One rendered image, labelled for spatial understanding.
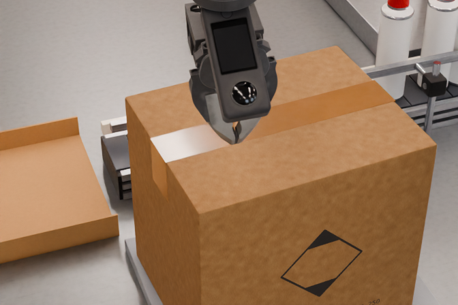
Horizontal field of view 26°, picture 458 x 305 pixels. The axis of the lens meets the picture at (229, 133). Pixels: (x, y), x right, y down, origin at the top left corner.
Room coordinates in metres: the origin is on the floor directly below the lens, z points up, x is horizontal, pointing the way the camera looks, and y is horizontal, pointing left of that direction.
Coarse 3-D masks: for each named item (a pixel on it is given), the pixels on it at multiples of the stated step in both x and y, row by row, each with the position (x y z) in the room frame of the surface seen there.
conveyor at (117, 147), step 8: (408, 80) 1.40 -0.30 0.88; (416, 80) 1.40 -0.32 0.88; (408, 88) 1.38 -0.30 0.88; (416, 88) 1.38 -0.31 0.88; (448, 88) 1.38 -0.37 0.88; (456, 88) 1.38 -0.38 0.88; (408, 96) 1.35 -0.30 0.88; (416, 96) 1.35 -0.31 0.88; (424, 96) 1.35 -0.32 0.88; (440, 96) 1.35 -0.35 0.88; (448, 96) 1.35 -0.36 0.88; (456, 96) 1.36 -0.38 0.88; (400, 104) 1.33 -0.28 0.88; (408, 104) 1.33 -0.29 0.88; (416, 104) 1.33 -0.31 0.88; (120, 136) 1.24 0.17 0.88; (104, 144) 1.23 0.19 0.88; (112, 144) 1.22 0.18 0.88; (120, 144) 1.22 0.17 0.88; (112, 152) 1.20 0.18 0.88; (120, 152) 1.20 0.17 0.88; (128, 152) 1.20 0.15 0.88; (112, 160) 1.18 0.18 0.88; (120, 160) 1.18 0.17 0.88; (128, 160) 1.18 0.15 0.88; (120, 168) 1.16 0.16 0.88; (128, 168) 1.17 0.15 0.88
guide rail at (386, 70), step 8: (432, 56) 1.35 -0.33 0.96; (440, 56) 1.35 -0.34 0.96; (448, 56) 1.35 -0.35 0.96; (456, 56) 1.35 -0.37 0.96; (392, 64) 1.32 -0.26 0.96; (400, 64) 1.32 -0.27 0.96; (408, 64) 1.33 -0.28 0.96; (424, 64) 1.33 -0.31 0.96; (432, 64) 1.34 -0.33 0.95; (368, 72) 1.30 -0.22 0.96; (376, 72) 1.31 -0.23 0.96; (384, 72) 1.31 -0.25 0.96; (392, 72) 1.31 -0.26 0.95; (400, 72) 1.32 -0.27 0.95; (120, 120) 1.17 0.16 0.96; (112, 128) 1.16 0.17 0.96; (120, 128) 1.16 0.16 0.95
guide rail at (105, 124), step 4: (420, 56) 1.42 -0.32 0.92; (364, 68) 1.39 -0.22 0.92; (368, 68) 1.39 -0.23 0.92; (124, 116) 1.25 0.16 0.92; (108, 120) 1.24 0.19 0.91; (112, 120) 1.24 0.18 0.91; (116, 120) 1.24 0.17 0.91; (104, 124) 1.23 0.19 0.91; (108, 124) 1.23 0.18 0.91; (104, 128) 1.23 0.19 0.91; (108, 128) 1.23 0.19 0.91; (104, 132) 1.23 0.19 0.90; (108, 132) 1.23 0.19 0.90; (116, 132) 1.23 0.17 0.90
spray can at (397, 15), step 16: (400, 0) 1.34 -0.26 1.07; (384, 16) 1.35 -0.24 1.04; (400, 16) 1.34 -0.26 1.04; (384, 32) 1.34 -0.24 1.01; (400, 32) 1.34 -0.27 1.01; (384, 48) 1.34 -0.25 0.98; (400, 48) 1.34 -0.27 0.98; (384, 64) 1.34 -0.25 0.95; (384, 80) 1.34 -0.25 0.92; (400, 80) 1.34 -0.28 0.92; (400, 96) 1.34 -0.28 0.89
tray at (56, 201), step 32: (32, 128) 1.28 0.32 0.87; (64, 128) 1.30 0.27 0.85; (0, 160) 1.24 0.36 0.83; (32, 160) 1.24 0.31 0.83; (64, 160) 1.24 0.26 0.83; (0, 192) 1.16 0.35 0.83; (32, 192) 1.16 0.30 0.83; (64, 192) 1.16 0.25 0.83; (96, 192) 1.16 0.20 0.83; (0, 224) 1.09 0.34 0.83; (32, 224) 1.09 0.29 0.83; (64, 224) 1.09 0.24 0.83; (96, 224) 1.06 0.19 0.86; (0, 256) 1.01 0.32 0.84
